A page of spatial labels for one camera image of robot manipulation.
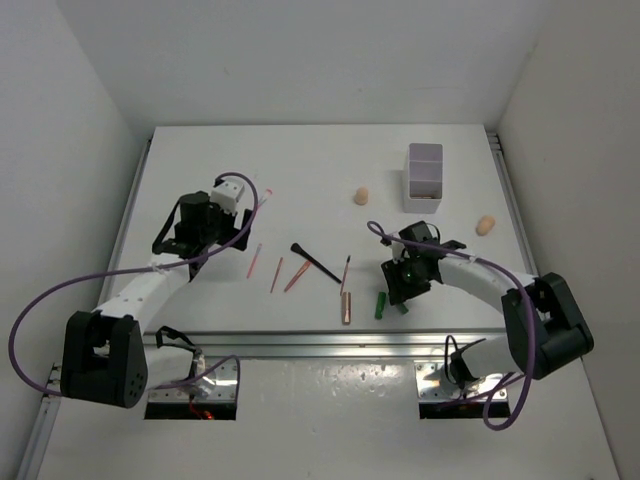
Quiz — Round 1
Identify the rose gold lipstick tube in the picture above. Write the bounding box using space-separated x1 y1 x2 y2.
341 292 352 325

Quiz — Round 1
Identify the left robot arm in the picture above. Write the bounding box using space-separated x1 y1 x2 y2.
60 180 253 408

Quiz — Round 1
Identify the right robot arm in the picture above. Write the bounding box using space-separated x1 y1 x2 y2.
367 221 594 389

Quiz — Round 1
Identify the beige makeup sponge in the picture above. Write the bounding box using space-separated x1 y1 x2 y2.
353 187 369 206
475 215 496 236

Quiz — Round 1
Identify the rose spoolie brush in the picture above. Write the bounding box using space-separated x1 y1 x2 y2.
340 255 351 296

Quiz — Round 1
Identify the clear acrylic organizer box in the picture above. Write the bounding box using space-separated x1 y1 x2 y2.
402 143 444 214

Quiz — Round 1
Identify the black powder brush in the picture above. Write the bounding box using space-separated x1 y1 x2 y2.
290 242 342 285

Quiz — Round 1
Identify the rose gold flat brush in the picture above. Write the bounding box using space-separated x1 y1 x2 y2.
283 260 311 293

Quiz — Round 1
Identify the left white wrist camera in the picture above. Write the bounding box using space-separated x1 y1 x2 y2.
210 180 245 215

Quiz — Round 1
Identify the aluminium front rail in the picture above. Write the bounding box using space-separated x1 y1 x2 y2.
144 329 521 359

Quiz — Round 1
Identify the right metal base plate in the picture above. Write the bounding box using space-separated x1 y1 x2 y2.
414 359 504 404

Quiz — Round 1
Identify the metal base plate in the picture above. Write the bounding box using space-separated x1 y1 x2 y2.
149 353 241 405
414 359 504 404

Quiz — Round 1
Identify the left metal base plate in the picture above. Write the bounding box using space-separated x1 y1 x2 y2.
149 353 241 405

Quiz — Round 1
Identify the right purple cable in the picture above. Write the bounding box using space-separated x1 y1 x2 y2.
367 220 544 431

